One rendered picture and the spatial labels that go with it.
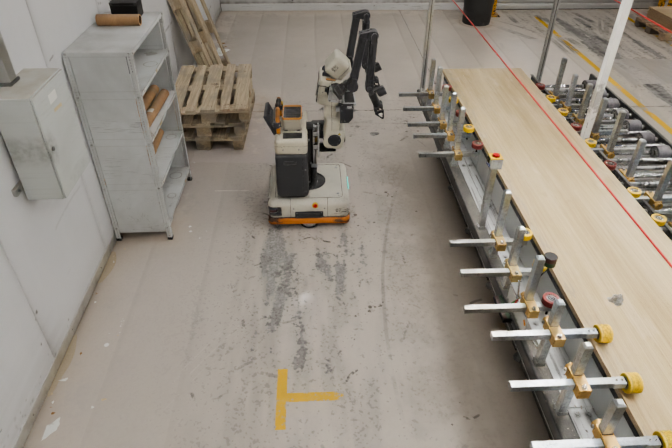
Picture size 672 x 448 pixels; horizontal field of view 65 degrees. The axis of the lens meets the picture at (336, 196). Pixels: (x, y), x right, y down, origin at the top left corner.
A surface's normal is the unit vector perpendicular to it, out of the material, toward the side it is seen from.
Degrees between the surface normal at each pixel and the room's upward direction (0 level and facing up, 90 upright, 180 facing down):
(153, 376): 0
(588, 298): 0
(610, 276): 0
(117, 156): 90
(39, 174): 90
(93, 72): 90
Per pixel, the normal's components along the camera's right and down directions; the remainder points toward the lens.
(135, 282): 0.00, -0.82
